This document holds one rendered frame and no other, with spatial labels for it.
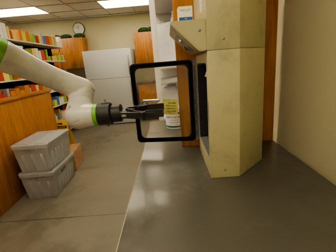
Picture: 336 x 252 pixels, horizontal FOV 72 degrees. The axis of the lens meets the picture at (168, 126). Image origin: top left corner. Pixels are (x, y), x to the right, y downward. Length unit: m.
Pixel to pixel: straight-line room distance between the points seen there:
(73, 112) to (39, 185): 2.13
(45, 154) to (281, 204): 2.46
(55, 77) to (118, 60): 4.82
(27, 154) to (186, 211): 2.39
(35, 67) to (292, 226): 0.98
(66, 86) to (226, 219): 0.77
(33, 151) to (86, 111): 1.96
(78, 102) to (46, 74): 0.15
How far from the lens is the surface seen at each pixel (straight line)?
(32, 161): 2.96
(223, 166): 0.92
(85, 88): 1.06
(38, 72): 1.01
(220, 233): 0.68
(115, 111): 0.96
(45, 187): 3.05
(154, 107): 1.04
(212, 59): 0.83
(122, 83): 5.81
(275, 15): 1.31
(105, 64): 5.87
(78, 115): 0.99
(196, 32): 0.82
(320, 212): 0.83
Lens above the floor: 1.38
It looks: 15 degrees down
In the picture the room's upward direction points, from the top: 5 degrees counter-clockwise
